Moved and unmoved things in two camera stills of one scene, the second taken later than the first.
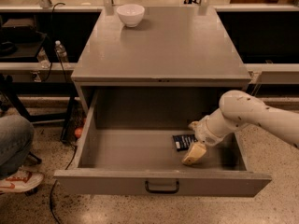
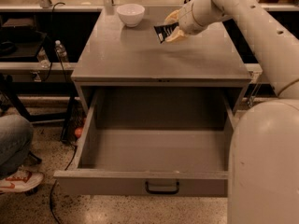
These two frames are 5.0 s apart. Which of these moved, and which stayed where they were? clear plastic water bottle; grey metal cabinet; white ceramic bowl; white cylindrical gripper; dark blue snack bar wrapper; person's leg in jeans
Moved: dark blue snack bar wrapper; white cylindrical gripper
Stayed: grey metal cabinet; person's leg in jeans; clear plastic water bottle; white ceramic bowl
